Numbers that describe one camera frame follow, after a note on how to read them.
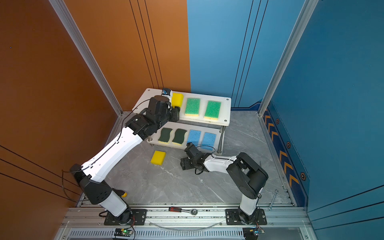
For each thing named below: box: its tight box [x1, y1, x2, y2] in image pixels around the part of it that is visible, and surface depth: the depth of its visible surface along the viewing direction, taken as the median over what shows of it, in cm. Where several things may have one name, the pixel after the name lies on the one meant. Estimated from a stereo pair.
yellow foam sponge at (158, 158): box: [150, 150, 166, 166], surface depth 94 cm
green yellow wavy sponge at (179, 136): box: [172, 128, 187, 146], surface depth 96 cm
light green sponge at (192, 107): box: [185, 98, 201, 117], surface depth 74 cm
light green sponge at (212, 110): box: [204, 100, 222, 121], surface depth 72 cm
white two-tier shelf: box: [132, 88, 232, 155], surface depth 77 cm
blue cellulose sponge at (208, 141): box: [201, 132, 217, 151], surface depth 96 cm
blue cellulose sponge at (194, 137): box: [187, 129, 202, 147], surface depth 98 cm
